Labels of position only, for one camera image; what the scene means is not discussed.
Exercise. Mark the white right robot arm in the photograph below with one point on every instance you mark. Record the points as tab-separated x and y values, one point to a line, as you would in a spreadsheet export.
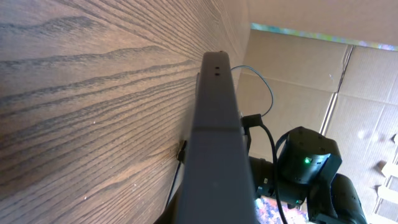
306	171

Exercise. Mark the Samsung Galaxy smartphone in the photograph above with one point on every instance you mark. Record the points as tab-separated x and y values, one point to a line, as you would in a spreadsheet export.
217	185

